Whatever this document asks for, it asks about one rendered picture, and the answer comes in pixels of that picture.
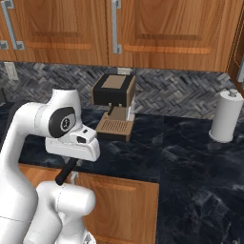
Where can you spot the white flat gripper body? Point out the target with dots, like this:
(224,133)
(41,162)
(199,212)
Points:
(73,149)

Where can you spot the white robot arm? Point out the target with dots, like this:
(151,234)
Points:
(18,178)

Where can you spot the wooden drawer front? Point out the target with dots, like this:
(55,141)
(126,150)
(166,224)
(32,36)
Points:
(38,174)

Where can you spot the black and tan coffee machine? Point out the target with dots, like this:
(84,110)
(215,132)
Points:
(111,92)

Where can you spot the wooden base cupboard door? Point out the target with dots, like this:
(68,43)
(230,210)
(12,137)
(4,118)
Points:
(127,209)

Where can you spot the white paper towel roll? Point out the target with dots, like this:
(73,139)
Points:
(226,117)

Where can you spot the white wall socket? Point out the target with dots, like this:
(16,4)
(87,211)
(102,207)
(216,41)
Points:
(124,71)
(11,71)

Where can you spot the wooden wall cupboard door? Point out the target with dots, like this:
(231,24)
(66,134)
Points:
(178,31)
(4,55)
(63,28)

